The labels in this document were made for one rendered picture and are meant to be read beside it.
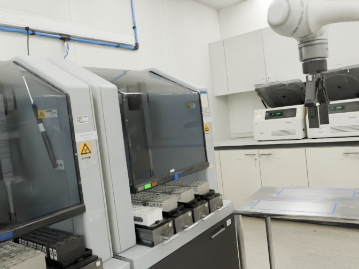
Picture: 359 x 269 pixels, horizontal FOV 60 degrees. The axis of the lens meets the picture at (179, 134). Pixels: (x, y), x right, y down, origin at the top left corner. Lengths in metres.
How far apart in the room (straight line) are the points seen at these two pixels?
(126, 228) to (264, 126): 2.46
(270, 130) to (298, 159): 0.42
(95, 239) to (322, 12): 1.08
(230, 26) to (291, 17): 3.62
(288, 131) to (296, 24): 2.59
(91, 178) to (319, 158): 2.59
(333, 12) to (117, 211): 1.03
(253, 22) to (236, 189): 2.15
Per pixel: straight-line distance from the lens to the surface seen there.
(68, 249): 1.22
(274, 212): 1.43
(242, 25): 4.44
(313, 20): 0.95
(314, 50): 1.09
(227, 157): 3.81
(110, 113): 1.32
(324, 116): 1.18
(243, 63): 3.98
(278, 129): 3.51
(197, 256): 1.68
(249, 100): 4.30
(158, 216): 1.46
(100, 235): 1.31
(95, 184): 1.27
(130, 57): 3.06
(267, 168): 3.61
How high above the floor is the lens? 1.27
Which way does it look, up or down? 3 degrees down
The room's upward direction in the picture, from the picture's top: 7 degrees counter-clockwise
